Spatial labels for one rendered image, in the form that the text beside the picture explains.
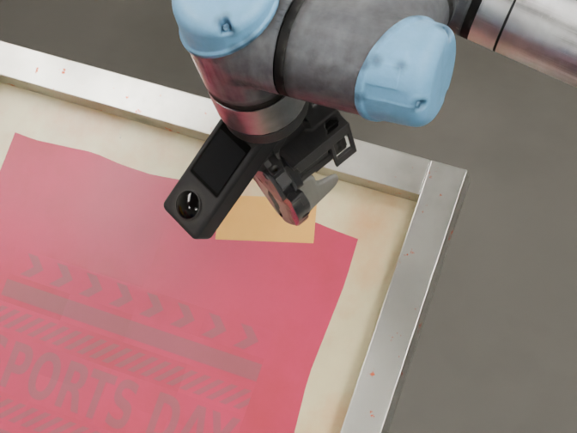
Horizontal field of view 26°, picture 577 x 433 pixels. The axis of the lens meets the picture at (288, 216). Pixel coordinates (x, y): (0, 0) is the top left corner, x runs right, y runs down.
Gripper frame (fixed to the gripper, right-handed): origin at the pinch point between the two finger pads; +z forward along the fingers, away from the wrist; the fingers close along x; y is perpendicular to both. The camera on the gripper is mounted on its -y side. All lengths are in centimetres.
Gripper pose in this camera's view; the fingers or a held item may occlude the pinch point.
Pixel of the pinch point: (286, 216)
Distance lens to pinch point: 116.7
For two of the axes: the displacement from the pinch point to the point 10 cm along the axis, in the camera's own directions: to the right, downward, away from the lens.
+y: 7.7, -6.2, 1.3
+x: -6.1, -6.7, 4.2
